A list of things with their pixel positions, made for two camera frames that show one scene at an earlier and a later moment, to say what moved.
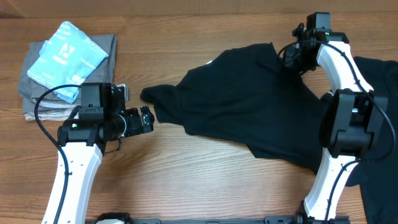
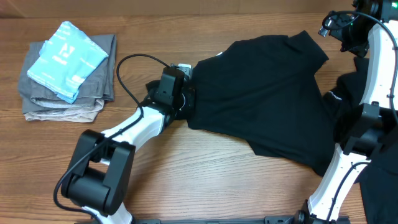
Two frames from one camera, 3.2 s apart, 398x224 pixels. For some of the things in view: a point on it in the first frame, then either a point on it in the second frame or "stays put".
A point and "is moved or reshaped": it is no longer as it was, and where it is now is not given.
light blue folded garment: (68, 56) stays put
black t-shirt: (250, 95) is moved or reshaped
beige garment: (51, 110) → (85, 114)
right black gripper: (288, 61) → (339, 18)
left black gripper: (135, 127) → (191, 101)
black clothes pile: (376, 174) stays put
